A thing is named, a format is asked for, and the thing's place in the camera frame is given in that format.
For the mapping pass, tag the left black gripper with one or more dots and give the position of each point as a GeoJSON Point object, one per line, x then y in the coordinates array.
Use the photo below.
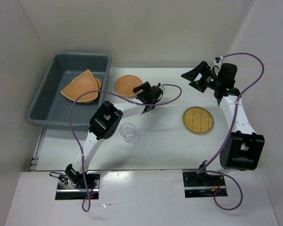
{"type": "Point", "coordinates": [143, 86]}

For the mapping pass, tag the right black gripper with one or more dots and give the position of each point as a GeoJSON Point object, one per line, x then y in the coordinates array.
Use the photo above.
{"type": "Point", "coordinates": [192, 74]}

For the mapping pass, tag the round orange woven plate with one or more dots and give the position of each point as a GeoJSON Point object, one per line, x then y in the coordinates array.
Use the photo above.
{"type": "Point", "coordinates": [125, 84]}

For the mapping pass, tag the round yellow bamboo plate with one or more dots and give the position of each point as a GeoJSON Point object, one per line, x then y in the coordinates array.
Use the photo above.
{"type": "Point", "coordinates": [198, 120]}

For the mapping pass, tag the square orange woven plate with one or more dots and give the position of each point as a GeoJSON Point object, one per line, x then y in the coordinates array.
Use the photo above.
{"type": "Point", "coordinates": [89, 85]}

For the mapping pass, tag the clear plastic cup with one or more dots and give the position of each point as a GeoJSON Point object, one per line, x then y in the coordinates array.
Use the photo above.
{"type": "Point", "coordinates": [128, 131]}

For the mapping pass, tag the triangular orange woven plate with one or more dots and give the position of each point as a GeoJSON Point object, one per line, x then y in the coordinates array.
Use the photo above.
{"type": "Point", "coordinates": [81, 84]}

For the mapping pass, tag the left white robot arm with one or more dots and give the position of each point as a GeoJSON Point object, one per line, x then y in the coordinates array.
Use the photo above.
{"type": "Point", "coordinates": [103, 125]}

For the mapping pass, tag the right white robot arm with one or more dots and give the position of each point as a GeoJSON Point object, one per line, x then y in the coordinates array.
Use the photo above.
{"type": "Point", "coordinates": [243, 146]}

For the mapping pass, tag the grey plastic bin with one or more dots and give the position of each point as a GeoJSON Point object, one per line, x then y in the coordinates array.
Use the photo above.
{"type": "Point", "coordinates": [50, 109]}

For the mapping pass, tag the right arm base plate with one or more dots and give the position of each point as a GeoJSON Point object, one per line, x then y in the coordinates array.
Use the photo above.
{"type": "Point", "coordinates": [203, 185]}

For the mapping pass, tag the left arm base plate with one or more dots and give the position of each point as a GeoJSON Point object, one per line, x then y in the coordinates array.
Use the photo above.
{"type": "Point", "coordinates": [66, 190]}

